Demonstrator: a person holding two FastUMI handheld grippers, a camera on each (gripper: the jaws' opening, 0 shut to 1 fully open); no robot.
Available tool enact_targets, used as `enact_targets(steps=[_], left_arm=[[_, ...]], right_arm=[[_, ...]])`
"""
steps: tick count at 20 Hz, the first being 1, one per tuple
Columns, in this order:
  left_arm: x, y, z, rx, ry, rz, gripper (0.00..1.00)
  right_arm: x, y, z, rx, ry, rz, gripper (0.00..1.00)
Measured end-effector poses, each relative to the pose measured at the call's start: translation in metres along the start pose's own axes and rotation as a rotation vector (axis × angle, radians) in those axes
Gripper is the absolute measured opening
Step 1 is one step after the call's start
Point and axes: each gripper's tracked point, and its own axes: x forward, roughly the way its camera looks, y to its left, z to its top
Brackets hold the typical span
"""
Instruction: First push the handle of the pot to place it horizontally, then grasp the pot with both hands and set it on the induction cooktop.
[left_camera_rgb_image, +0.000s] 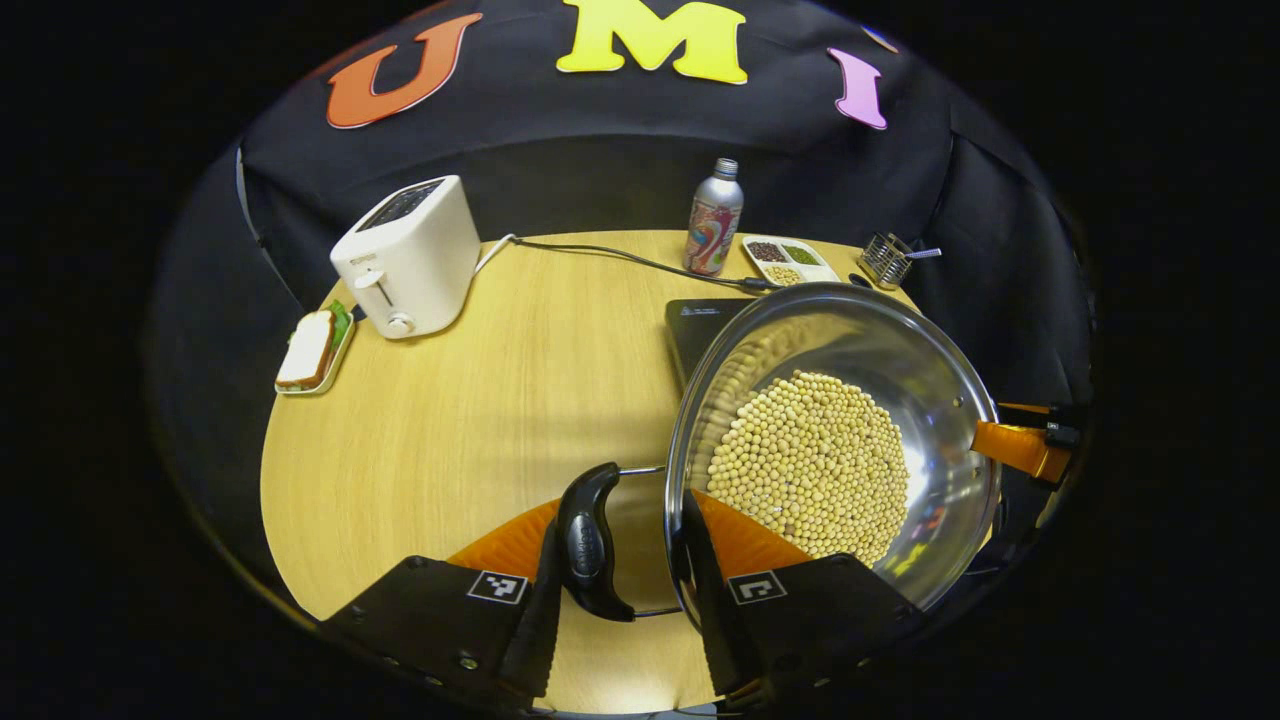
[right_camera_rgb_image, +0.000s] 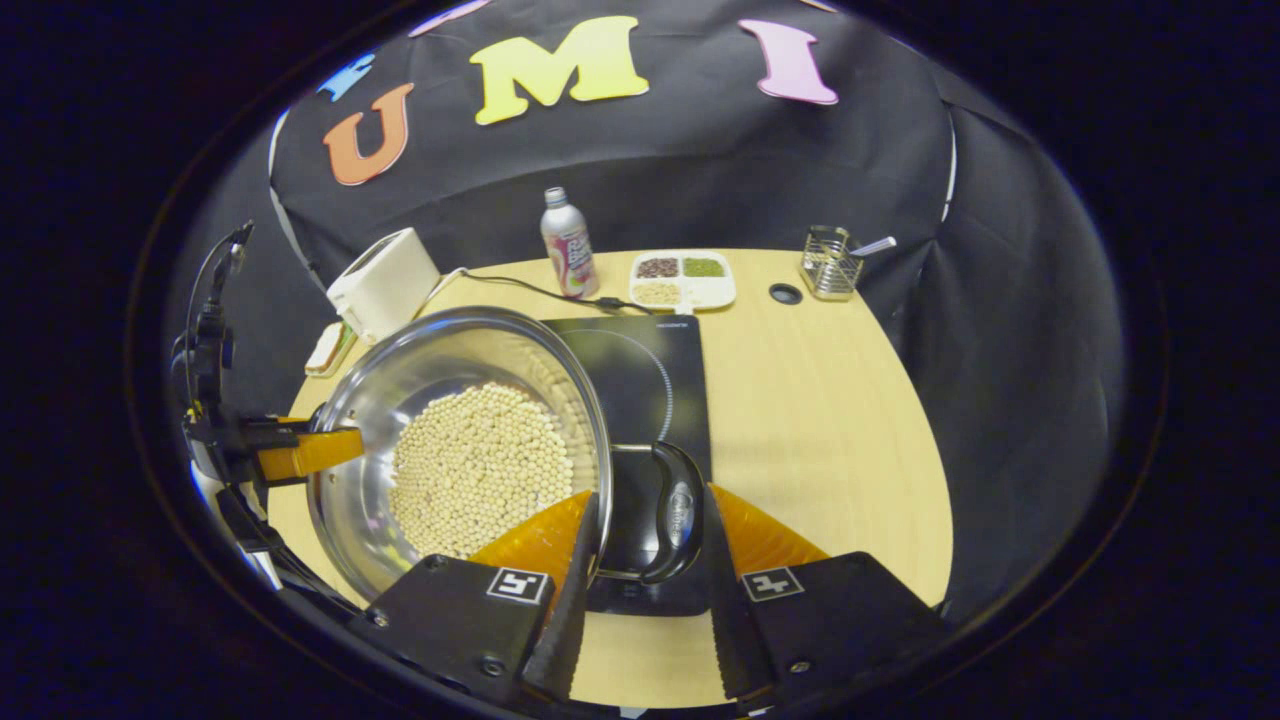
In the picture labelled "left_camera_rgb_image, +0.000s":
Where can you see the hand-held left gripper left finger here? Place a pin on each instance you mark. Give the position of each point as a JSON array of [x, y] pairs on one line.
[[440, 620]]

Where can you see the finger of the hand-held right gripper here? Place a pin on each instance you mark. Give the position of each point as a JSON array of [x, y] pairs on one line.
[[1010, 447], [1060, 412]]

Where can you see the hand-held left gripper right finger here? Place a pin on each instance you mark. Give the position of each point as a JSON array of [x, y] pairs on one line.
[[800, 620]]

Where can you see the black induction cooktop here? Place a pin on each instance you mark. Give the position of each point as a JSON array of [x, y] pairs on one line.
[[700, 330]]

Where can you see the pile of soybeans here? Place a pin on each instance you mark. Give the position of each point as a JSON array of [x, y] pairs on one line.
[[810, 470]]

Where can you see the metal spoon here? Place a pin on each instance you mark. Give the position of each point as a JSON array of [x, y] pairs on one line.
[[925, 253]]

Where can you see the pale green tray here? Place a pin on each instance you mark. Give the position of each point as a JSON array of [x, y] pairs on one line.
[[340, 365]]

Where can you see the white divided bean dish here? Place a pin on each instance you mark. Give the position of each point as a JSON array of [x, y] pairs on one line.
[[790, 262]]

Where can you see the sandwich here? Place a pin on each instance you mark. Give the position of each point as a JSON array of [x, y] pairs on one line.
[[308, 350]]

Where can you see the white toaster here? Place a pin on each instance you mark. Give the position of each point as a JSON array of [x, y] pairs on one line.
[[415, 260]]

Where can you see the silver drink bottle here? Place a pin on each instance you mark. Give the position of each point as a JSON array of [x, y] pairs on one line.
[[712, 225]]

